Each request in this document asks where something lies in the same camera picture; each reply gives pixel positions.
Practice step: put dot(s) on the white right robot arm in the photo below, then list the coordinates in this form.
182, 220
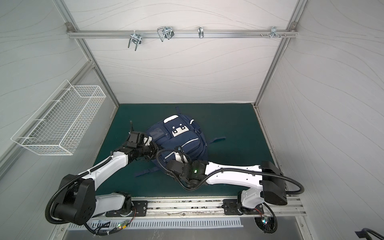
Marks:
265, 183

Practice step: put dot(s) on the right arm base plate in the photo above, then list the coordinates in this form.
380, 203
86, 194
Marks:
231, 207

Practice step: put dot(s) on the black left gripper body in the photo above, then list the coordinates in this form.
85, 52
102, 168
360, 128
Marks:
149, 151

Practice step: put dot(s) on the metal clamp hook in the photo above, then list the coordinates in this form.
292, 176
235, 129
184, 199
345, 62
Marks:
135, 40
165, 32
273, 34
201, 32

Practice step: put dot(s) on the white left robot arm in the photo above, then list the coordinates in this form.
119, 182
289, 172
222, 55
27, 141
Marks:
76, 201

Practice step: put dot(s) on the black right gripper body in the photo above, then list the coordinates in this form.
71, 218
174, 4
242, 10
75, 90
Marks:
174, 165

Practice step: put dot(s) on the aluminium top cross rail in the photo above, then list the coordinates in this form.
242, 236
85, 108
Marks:
179, 34

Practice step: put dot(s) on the navy blue student backpack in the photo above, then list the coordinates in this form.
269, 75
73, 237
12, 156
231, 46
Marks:
180, 131

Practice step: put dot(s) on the white slotted cable duct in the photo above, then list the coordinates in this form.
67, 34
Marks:
152, 224

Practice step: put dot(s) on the white wire wall basket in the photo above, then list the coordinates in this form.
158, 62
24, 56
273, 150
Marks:
58, 126

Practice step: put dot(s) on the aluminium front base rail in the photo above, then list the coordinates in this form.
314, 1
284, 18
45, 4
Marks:
210, 207

